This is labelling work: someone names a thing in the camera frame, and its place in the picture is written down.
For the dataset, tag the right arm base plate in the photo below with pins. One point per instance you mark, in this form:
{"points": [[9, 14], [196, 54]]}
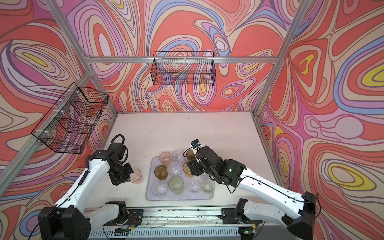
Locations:
{"points": [[232, 216]]}

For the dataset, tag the yellow smooth cup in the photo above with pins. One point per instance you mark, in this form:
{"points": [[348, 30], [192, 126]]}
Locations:
{"points": [[187, 170]]}

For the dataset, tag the clear tumbler back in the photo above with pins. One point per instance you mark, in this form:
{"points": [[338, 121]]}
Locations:
{"points": [[175, 169]]}

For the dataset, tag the black wire basket back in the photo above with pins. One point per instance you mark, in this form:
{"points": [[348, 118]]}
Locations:
{"points": [[183, 68]]}

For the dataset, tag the pink textured cup back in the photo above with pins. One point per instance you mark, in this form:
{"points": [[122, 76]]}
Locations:
{"points": [[165, 158]]}

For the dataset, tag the black wire basket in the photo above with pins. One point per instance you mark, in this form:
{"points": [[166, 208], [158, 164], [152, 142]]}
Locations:
{"points": [[72, 123], [183, 68]]}

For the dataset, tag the dark amber textured cup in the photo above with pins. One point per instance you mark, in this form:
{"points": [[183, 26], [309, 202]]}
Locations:
{"points": [[161, 172]]}

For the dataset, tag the black wire basket left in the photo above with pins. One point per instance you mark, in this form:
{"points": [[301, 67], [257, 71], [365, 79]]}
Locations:
{"points": [[72, 123]]}

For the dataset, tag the tall pale green cup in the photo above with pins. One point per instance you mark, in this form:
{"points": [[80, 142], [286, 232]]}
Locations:
{"points": [[176, 184]]}

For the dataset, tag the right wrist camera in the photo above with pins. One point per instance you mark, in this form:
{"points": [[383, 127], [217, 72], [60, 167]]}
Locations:
{"points": [[195, 144]]}

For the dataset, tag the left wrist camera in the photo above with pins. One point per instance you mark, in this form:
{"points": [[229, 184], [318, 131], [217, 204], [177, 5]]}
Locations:
{"points": [[121, 150]]}

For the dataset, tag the clear faceted glass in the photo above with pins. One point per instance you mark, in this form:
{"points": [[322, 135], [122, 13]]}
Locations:
{"points": [[178, 156]]}

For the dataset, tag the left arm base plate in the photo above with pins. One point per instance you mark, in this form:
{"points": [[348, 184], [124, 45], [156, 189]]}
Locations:
{"points": [[133, 218]]}

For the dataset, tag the pale green textured cup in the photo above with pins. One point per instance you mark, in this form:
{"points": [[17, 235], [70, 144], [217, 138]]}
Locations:
{"points": [[208, 186]]}

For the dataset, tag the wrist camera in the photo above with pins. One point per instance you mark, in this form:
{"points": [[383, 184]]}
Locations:
{"points": [[195, 144], [121, 150]]}

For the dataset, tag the small clear glass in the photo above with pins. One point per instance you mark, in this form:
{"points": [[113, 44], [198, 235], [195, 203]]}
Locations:
{"points": [[194, 186]]}

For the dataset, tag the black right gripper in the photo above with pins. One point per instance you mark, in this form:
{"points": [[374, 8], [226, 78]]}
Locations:
{"points": [[194, 167]]}

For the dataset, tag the lavender plastic tray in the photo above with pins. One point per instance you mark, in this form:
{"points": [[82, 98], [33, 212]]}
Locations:
{"points": [[186, 195]]}

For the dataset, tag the olive amber textured cup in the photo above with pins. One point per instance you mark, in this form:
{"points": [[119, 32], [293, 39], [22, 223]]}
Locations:
{"points": [[190, 155]]}

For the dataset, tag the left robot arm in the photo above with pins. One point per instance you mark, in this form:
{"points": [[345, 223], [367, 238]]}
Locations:
{"points": [[97, 166]]}

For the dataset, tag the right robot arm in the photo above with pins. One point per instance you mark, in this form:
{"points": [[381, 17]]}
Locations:
{"points": [[242, 178]]}

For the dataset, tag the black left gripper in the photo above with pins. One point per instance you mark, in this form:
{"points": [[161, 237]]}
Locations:
{"points": [[117, 180]]}

